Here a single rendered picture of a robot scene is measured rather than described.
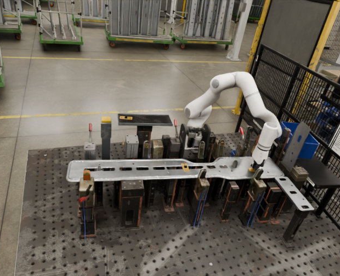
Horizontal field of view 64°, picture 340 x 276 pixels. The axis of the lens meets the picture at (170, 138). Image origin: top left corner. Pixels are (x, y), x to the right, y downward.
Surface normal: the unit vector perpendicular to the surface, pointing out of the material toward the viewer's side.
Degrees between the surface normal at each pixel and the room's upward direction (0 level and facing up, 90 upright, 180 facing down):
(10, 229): 0
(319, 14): 90
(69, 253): 0
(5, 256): 0
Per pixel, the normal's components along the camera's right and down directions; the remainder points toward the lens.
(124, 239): 0.13, -0.84
